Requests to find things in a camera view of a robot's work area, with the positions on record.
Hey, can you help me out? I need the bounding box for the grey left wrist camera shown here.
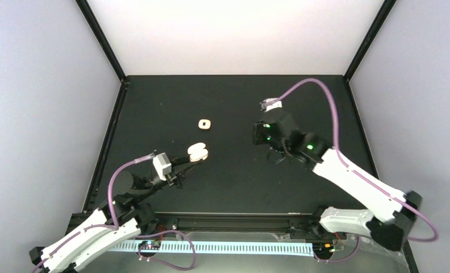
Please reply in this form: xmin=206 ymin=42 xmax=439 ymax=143
xmin=152 ymin=152 xmax=172 ymax=181

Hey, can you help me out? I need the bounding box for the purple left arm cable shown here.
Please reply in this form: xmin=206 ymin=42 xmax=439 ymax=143
xmin=31 ymin=152 xmax=156 ymax=273

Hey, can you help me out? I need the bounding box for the black right frame post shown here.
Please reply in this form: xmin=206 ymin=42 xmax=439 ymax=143
xmin=343 ymin=0 xmax=397 ymax=82

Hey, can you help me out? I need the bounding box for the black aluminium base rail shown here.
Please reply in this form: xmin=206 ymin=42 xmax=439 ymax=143
xmin=65 ymin=212 xmax=418 ymax=273

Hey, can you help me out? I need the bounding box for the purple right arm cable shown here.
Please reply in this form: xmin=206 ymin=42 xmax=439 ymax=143
xmin=260 ymin=78 xmax=440 ymax=263

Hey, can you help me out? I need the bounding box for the small green circuit board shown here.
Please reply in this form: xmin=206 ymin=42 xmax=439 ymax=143
xmin=138 ymin=240 xmax=161 ymax=252

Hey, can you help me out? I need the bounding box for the black left frame post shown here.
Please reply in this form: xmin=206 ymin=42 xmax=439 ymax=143
xmin=75 ymin=0 xmax=127 ymax=82

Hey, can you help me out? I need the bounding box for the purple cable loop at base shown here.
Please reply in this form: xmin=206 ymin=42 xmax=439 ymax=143
xmin=136 ymin=230 xmax=197 ymax=272

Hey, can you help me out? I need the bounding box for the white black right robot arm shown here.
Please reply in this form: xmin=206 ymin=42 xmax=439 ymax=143
xmin=252 ymin=110 xmax=422 ymax=251

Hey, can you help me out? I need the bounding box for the black frame post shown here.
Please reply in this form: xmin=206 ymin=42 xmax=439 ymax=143
xmin=343 ymin=0 xmax=397 ymax=82
xmin=75 ymin=0 xmax=127 ymax=82

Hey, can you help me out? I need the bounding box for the small beige square case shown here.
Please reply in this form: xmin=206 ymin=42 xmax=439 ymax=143
xmin=198 ymin=119 xmax=211 ymax=130

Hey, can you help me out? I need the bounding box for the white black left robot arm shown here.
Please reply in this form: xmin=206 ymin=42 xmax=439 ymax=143
xmin=30 ymin=152 xmax=209 ymax=272

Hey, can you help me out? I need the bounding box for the beige earbud charging case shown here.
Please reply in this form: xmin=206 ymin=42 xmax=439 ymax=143
xmin=187 ymin=142 xmax=209 ymax=162

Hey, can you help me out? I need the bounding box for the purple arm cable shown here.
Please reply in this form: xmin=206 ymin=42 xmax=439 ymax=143
xmin=31 ymin=152 xmax=156 ymax=273
xmin=260 ymin=78 xmax=440 ymax=263

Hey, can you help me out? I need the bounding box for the light blue slotted cable duct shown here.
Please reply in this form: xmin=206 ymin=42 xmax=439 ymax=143
xmin=110 ymin=240 xmax=314 ymax=257

